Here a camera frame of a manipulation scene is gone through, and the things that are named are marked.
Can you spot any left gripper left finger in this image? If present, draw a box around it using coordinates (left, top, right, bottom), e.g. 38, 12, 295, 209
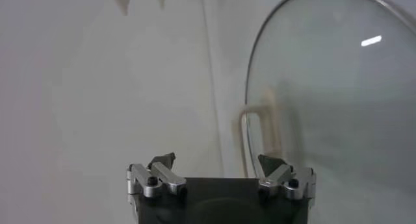
125, 152, 189, 200

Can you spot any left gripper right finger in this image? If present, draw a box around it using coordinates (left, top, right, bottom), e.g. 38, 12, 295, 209
257, 153, 317, 202

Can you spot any glass lid with cream handle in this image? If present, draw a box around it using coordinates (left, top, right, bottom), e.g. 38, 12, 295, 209
232, 0, 416, 224

